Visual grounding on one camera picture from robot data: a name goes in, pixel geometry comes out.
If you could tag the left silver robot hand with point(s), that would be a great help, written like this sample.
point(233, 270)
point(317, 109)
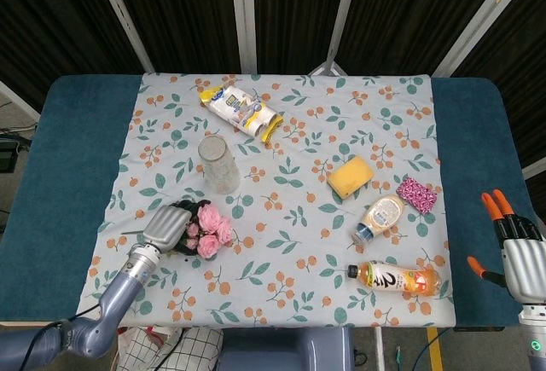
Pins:
point(166, 228)

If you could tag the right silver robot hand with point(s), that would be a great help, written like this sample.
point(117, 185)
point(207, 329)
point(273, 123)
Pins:
point(524, 264)

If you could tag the pink rose bouquet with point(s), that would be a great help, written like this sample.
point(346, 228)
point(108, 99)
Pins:
point(209, 219)

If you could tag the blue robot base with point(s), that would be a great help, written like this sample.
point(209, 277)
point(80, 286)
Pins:
point(286, 349)

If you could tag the clear textured glass vase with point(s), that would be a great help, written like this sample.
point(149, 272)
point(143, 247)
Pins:
point(219, 170)

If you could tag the teal table cover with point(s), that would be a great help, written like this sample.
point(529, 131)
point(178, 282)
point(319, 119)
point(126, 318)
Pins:
point(77, 153)

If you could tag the white checked bag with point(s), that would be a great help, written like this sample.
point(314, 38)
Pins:
point(170, 349)

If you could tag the pink patterned packet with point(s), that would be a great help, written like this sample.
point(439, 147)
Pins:
point(416, 194)

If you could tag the floral print tablecloth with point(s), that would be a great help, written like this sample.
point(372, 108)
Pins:
point(298, 234)

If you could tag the orange drink bottle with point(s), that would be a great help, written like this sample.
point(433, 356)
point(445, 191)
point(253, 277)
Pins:
point(392, 279)

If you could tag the pack of white bag rolls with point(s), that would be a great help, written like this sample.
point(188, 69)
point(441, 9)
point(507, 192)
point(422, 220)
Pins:
point(239, 108)

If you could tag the mayonnaise squeeze bottle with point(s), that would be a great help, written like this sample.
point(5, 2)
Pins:
point(381, 215)

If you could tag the black box device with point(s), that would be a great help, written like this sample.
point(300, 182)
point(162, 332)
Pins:
point(7, 155)

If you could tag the yellow sponge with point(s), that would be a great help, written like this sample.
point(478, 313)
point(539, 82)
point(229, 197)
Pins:
point(350, 177)

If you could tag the dark pleated curtain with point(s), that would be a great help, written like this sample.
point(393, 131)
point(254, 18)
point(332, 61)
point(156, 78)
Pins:
point(183, 13)

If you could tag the white frame post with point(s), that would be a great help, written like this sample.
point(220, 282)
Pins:
point(123, 17)
point(535, 169)
point(341, 17)
point(478, 25)
point(244, 17)
point(19, 100)

